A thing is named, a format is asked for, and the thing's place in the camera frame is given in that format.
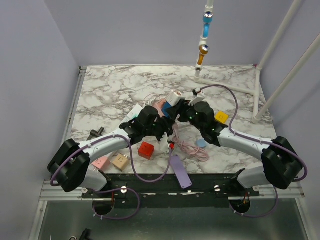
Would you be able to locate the blue cube socket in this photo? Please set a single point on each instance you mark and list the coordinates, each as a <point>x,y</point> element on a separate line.
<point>168,110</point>

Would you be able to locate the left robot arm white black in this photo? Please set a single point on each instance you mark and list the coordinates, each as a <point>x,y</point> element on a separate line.
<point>70,164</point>

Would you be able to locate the white PVC pipe frame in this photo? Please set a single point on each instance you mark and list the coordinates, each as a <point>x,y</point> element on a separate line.
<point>237,21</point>

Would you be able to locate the yellow cube socket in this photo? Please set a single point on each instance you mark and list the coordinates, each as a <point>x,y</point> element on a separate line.
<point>221,117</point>

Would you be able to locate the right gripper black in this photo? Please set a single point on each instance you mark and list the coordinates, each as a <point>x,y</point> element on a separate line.
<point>179,108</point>

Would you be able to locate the blue orange pipe stand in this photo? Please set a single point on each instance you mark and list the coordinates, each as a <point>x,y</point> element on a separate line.
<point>203,47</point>

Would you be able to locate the light blue plug adapter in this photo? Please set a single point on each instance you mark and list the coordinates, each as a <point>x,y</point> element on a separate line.
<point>201,143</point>

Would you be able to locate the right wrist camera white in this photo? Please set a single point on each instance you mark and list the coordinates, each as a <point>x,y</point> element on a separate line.
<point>198,96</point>

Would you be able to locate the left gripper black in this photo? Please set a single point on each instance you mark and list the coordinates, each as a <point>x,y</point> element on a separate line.
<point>166,125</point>

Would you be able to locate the red cube socket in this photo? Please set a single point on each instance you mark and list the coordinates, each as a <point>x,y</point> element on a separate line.
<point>146,150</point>

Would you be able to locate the purple USB power strip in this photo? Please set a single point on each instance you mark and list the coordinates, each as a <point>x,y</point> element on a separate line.
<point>180,172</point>

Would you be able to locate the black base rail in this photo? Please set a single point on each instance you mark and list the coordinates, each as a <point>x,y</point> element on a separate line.
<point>126,191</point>

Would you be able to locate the grey metal crank handle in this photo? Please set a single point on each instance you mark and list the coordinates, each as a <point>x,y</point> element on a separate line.
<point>95,134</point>

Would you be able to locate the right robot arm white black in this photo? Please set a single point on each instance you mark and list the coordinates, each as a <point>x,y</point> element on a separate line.
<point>280,163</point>

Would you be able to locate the white tiger cube socket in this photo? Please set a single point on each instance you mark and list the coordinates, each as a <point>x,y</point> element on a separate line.
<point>174,97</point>

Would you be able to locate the pink power strip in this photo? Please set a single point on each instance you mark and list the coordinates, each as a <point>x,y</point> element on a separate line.
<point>158,105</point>

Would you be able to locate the beige cube socket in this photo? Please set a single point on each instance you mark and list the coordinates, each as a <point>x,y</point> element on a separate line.
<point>121,162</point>

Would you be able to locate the white power strip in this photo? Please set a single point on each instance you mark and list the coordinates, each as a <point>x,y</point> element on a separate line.
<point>134,112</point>

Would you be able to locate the pink cube socket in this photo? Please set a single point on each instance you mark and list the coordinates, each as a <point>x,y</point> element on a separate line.
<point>101,163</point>

